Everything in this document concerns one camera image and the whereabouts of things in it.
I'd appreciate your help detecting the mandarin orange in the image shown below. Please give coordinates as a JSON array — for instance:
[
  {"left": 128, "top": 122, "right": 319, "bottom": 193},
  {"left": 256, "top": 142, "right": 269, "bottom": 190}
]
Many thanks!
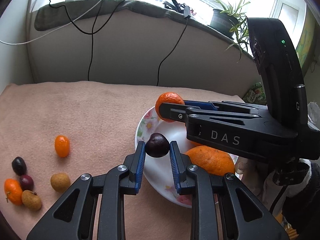
[{"left": 155, "top": 92, "right": 184, "bottom": 123}]

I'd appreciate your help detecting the rough large orange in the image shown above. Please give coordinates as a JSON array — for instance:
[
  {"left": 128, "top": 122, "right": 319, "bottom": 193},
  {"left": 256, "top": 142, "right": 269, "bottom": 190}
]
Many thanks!
[{"left": 185, "top": 146, "right": 235, "bottom": 176}]

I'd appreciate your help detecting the smooth large orange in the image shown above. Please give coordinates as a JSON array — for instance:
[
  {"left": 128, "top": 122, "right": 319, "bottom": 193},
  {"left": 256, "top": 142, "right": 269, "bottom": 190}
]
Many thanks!
[{"left": 190, "top": 141, "right": 202, "bottom": 147}]

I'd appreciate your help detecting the brown longan with stem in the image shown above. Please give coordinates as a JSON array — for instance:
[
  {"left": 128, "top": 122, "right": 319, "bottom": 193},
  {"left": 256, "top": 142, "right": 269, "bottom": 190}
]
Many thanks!
[{"left": 21, "top": 190, "right": 42, "bottom": 211}]

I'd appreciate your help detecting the small dark red plum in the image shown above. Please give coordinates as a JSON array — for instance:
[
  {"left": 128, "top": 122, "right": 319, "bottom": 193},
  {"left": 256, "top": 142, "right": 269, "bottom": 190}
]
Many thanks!
[{"left": 19, "top": 174, "right": 34, "bottom": 191}]

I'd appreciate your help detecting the mandarin with stem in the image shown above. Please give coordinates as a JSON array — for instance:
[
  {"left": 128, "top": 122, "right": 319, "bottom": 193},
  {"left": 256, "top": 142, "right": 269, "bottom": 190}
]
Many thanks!
[{"left": 4, "top": 178, "right": 23, "bottom": 206}]

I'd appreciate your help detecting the small orange kumquat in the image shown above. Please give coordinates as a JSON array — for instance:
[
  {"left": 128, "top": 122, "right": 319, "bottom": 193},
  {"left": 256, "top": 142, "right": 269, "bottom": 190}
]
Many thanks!
[{"left": 54, "top": 135, "right": 70, "bottom": 158}]

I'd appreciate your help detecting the gloved right hand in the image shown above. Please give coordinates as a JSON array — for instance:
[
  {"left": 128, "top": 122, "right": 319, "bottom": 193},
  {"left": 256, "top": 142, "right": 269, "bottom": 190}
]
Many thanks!
[{"left": 235, "top": 157, "right": 318, "bottom": 216}]

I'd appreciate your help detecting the green snack bag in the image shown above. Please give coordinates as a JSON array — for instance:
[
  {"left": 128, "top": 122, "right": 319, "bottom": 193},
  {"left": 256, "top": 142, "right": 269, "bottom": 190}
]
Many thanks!
[{"left": 242, "top": 82, "right": 266, "bottom": 105}]

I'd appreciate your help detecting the floral white plate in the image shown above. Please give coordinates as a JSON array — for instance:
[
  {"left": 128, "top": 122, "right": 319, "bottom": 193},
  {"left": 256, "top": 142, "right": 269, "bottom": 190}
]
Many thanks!
[{"left": 135, "top": 107, "right": 195, "bottom": 208}]

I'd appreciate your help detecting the potted spider plant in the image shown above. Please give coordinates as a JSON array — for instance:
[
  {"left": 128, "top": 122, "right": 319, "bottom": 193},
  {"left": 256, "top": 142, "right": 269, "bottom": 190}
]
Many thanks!
[{"left": 210, "top": 0, "right": 250, "bottom": 62}]

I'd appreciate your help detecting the black laptop on sill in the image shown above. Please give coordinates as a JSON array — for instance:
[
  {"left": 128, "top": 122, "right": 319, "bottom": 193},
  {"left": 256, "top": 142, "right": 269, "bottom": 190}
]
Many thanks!
[{"left": 163, "top": 0, "right": 193, "bottom": 18}]

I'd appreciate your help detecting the grey green sill cloth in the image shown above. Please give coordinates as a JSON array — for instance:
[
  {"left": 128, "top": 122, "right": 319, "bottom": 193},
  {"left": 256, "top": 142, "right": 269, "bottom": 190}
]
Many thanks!
[{"left": 34, "top": 0, "right": 253, "bottom": 58}]

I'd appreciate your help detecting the black power cable right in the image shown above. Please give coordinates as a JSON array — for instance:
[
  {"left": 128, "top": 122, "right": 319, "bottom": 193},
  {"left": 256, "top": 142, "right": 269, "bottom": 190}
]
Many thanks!
[{"left": 156, "top": 17, "right": 189, "bottom": 87}]

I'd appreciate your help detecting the black power cable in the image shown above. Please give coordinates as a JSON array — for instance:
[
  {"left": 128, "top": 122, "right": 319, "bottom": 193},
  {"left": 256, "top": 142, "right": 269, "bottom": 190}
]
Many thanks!
[
  {"left": 156, "top": 17, "right": 189, "bottom": 87},
  {"left": 48, "top": 0, "right": 130, "bottom": 82}
]

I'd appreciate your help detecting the black camera box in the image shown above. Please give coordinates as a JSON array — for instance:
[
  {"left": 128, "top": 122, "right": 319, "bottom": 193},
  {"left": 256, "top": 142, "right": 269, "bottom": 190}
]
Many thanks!
[{"left": 247, "top": 17, "right": 308, "bottom": 131}]

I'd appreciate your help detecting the wall map poster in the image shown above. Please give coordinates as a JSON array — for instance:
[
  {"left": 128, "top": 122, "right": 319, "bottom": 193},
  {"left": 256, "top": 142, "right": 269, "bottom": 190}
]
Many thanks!
[{"left": 296, "top": 7, "right": 316, "bottom": 70}]

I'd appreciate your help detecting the black power cable left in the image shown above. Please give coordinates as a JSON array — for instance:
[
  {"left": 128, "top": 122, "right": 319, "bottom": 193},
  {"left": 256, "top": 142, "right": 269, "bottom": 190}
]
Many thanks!
[{"left": 48, "top": 0, "right": 130, "bottom": 82}]

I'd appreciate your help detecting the white cable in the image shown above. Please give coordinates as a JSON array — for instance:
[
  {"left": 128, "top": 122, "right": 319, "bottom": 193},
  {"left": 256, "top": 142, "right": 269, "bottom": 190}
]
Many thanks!
[{"left": 0, "top": 0, "right": 107, "bottom": 46}]

